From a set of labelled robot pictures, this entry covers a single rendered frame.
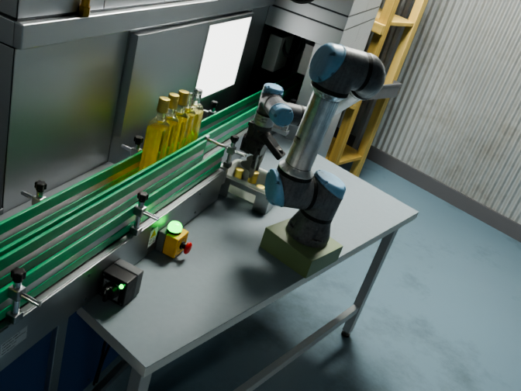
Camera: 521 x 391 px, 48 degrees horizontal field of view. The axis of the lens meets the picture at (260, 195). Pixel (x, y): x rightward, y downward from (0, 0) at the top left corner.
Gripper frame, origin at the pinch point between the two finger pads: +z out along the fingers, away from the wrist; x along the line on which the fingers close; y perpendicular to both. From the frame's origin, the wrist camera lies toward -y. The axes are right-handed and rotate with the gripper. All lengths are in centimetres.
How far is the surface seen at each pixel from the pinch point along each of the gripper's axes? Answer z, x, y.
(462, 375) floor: 85, -57, -116
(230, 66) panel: -25, -38, 34
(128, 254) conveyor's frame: 3, 74, 9
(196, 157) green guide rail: -6.3, 19.3, 16.9
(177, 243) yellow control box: 4, 57, 1
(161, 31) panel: -47, 28, 35
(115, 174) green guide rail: -8, 55, 27
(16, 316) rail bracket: -5, 118, 9
